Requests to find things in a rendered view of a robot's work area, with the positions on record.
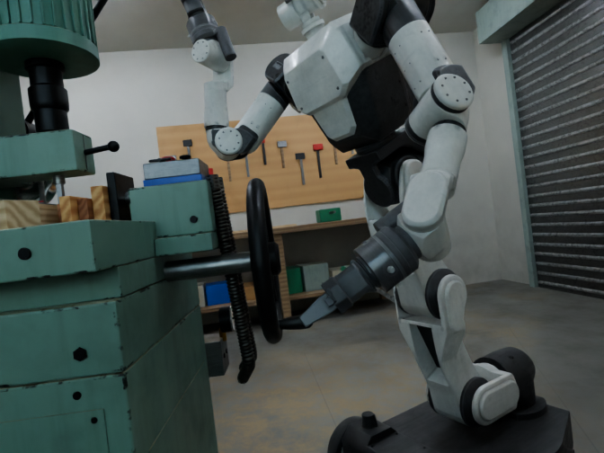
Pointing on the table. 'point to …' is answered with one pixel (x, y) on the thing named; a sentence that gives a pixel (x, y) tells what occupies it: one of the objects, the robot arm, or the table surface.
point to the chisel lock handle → (103, 148)
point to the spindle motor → (48, 35)
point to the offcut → (19, 214)
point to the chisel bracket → (45, 156)
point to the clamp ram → (119, 195)
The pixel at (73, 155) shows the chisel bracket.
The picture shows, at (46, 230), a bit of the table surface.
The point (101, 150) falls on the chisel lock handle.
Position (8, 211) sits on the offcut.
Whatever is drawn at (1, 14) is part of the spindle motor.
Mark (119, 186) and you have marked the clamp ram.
